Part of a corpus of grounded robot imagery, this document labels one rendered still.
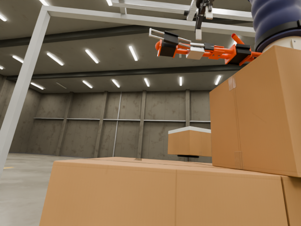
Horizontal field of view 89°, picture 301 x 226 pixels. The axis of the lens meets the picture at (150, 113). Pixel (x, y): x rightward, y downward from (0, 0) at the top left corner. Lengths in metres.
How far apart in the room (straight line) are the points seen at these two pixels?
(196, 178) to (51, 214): 0.36
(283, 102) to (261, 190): 0.26
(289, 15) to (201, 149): 1.76
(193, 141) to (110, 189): 1.93
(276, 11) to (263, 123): 0.65
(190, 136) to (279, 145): 1.75
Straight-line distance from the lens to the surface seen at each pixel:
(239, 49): 0.86
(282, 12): 1.10
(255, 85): 0.67
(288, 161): 0.57
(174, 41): 0.75
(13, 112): 3.17
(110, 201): 0.43
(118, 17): 3.55
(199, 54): 0.81
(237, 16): 3.62
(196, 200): 0.45
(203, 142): 2.39
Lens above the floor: 0.57
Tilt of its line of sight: 16 degrees up
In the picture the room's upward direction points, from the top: 4 degrees clockwise
